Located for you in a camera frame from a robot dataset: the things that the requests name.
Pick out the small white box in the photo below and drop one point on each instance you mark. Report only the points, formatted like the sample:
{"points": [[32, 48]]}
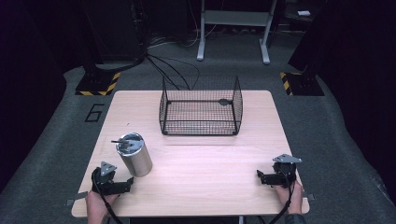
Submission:
{"points": [[304, 13]]}

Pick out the person's left hand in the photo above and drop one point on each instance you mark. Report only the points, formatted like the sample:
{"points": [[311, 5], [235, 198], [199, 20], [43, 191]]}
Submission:
{"points": [[96, 203]]}

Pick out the person's right hand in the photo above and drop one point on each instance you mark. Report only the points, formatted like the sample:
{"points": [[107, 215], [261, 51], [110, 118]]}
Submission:
{"points": [[288, 197]]}

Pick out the grey table bracket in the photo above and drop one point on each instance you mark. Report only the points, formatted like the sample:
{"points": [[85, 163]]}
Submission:
{"points": [[310, 197], [76, 199]]}

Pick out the black cabinet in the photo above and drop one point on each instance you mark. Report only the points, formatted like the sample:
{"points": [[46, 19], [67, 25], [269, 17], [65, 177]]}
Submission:
{"points": [[115, 28]]}

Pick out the white metal desk frame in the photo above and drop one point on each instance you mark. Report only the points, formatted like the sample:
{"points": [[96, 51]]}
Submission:
{"points": [[236, 18]]}

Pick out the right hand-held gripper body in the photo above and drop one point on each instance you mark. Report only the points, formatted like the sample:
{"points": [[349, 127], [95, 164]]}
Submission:
{"points": [[284, 174]]}

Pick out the striped black stand base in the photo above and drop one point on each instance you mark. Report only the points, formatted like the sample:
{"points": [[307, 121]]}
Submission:
{"points": [[300, 84], [98, 82]]}

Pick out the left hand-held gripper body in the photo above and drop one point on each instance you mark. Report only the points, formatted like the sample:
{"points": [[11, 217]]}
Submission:
{"points": [[107, 183]]}

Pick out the steel cup with lid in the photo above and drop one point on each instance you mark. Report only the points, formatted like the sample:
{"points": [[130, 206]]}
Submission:
{"points": [[135, 155]]}

